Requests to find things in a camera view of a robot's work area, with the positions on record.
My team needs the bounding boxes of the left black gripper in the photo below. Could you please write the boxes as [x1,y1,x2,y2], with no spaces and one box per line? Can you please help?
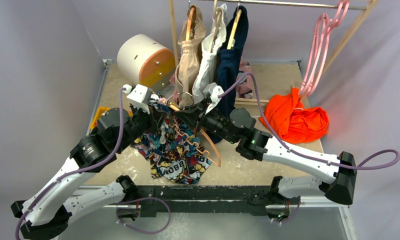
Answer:
[115,101,169,152]

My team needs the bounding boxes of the colourful comic print shorts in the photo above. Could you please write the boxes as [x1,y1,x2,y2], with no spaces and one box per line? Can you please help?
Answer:
[131,99,212,185]

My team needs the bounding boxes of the wooden hanger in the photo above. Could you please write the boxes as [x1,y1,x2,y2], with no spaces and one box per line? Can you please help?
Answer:
[166,91,222,168]

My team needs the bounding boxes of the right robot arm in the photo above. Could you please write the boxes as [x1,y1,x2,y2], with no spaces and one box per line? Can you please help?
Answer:
[174,102,357,205]

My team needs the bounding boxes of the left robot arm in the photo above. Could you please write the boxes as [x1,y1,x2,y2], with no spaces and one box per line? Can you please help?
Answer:
[11,107,163,240]

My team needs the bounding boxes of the white hanging shorts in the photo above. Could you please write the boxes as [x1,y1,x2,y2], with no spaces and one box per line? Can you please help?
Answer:
[191,3,228,104]

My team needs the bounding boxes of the navy hanging shorts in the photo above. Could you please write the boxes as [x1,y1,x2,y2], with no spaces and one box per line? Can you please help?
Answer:
[206,5,250,145]

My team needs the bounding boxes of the beige hanging shorts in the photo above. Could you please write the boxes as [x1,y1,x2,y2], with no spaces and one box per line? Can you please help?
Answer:
[175,5,206,109]

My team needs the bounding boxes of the pink plastic hanger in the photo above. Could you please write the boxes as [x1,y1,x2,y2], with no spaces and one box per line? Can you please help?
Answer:
[299,0,350,98]

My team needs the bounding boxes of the paper label card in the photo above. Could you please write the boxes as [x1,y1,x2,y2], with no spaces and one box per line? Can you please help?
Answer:
[161,84,175,99]

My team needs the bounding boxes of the yellow plastic bin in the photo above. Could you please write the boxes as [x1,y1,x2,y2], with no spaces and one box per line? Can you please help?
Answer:
[89,106,110,130]

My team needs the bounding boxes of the pink patterned garment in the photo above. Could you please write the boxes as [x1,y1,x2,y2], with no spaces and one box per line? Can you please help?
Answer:
[236,58,253,99]

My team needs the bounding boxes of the white round drawer cabinet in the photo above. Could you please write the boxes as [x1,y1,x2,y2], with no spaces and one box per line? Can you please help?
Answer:
[116,34,176,91]

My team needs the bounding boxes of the orange garment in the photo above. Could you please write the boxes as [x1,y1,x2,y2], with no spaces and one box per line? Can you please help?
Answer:
[259,87,330,144]

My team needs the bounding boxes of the wooden clothes rack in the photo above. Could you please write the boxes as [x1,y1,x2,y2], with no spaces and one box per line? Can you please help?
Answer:
[167,0,380,107]

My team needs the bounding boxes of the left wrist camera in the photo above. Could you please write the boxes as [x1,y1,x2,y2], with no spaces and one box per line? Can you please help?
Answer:
[122,84,153,114]

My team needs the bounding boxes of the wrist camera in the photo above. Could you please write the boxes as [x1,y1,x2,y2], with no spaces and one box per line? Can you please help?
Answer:
[202,82,224,115]
[122,84,153,114]

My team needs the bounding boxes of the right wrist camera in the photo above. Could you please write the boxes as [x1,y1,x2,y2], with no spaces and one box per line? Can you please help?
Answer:
[202,82,224,115]

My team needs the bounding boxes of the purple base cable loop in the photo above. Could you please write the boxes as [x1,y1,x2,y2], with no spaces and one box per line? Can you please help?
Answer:
[115,196,173,235]

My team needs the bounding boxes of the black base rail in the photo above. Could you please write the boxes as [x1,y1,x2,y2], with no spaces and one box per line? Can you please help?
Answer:
[137,185,287,216]

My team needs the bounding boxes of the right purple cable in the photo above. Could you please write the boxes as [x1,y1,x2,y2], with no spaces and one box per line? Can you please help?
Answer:
[218,72,400,171]

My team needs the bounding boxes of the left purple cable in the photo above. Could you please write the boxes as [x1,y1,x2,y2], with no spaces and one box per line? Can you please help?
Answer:
[15,86,128,240]

